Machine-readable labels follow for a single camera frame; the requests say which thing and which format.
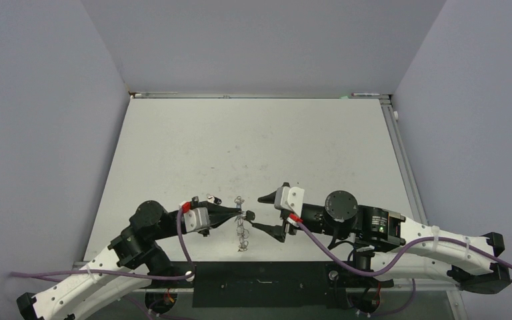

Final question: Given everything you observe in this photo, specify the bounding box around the large perforated metal keyring disc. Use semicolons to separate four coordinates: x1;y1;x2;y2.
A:
235;195;249;252

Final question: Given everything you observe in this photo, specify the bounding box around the key with black tag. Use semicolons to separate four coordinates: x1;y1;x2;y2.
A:
206;194;222;205
245;211;255;221

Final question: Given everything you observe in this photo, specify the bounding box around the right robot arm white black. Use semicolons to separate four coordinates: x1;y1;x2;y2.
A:
245;183;511;295

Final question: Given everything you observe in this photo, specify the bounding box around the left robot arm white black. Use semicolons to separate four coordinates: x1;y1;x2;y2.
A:
16;197;243;319

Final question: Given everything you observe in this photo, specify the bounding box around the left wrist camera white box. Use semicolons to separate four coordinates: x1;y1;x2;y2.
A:
183;207;210;233

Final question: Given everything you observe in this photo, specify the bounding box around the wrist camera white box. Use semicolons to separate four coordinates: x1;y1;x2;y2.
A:
273;186;305;215
183;207;210;233

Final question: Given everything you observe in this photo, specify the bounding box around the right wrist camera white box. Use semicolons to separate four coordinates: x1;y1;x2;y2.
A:
273;186;305;215

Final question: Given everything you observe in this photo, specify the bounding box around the aluminium rail right edge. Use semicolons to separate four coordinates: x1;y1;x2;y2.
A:
379;95;429;225

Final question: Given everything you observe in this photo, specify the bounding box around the aluminium rail edge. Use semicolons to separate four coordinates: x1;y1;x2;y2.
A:
379;95;429;225
130;92;391;100

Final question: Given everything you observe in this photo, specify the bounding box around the aluminium rail back edge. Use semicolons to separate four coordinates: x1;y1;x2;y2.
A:
130;92;391;100

